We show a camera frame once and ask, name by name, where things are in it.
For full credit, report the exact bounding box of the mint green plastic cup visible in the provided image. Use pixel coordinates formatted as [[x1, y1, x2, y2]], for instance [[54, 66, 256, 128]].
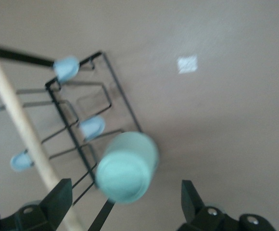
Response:
[[95, 131, 160, 205]]

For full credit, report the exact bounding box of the black wire cup holder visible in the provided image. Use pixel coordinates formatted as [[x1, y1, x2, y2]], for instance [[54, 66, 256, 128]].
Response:
[[0, 36, 145, 231]]

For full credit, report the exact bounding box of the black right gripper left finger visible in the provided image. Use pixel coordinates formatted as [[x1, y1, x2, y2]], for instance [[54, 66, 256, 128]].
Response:
[[0, 178, 73, 231]]

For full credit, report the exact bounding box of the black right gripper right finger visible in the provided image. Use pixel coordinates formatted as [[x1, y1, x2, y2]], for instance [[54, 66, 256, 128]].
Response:
[[178, 180, 279, 231]]

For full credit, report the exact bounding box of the small translucent tape piece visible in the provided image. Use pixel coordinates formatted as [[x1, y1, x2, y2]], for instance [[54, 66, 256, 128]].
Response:
[[177, 54, 198, 74]]

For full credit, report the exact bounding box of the brown table cover sheet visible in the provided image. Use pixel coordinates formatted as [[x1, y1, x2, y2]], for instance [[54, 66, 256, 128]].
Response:
[[0, 0, 279, 231]]

